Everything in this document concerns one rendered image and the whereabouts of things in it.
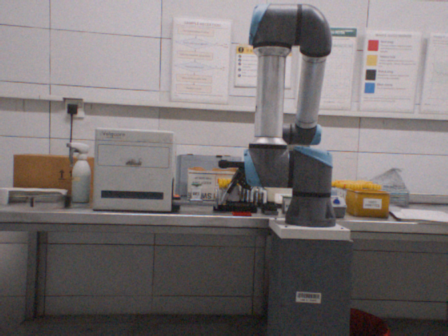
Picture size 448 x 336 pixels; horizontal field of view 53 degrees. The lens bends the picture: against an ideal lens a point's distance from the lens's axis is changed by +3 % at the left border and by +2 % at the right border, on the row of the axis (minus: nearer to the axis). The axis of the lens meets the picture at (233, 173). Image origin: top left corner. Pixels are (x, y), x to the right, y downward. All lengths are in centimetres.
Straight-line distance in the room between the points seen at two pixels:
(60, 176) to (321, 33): 124
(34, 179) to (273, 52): 121
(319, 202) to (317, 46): 46
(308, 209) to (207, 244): 109
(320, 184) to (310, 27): 45
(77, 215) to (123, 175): 21
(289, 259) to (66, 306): 146
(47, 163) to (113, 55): 64
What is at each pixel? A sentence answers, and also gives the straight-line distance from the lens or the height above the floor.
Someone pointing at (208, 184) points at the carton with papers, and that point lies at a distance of 190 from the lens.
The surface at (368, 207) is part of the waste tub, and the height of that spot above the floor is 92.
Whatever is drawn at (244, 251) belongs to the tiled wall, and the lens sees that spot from 232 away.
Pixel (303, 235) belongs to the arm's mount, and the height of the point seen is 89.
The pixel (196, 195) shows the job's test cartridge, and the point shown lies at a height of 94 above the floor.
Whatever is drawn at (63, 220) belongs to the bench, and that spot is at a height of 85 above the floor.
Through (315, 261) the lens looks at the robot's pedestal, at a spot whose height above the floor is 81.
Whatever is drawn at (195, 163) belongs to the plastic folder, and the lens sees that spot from 223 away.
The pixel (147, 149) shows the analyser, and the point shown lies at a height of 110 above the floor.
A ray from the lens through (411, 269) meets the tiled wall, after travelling 260.
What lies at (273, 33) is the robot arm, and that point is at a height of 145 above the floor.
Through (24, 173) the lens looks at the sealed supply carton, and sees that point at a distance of 209.
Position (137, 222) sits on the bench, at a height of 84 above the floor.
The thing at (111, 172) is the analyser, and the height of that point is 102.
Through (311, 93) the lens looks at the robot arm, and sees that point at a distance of 145.
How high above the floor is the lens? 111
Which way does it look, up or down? 3 degrees down
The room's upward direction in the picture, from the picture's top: 2 degrees clockwise
